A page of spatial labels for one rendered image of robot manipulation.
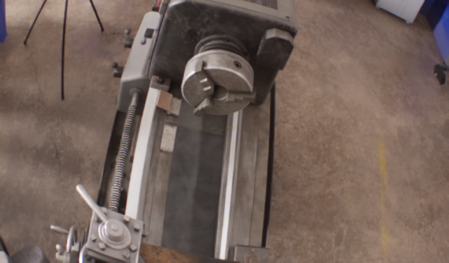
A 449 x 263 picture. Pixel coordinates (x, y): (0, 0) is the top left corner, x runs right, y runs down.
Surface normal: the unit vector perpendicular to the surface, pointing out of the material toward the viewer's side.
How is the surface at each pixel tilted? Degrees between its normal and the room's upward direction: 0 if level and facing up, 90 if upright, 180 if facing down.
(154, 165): 0
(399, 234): 0
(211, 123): 0
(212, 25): 90
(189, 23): 90
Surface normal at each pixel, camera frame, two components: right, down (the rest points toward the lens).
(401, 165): 0.26, -0.59
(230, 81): -0.07, 0.77
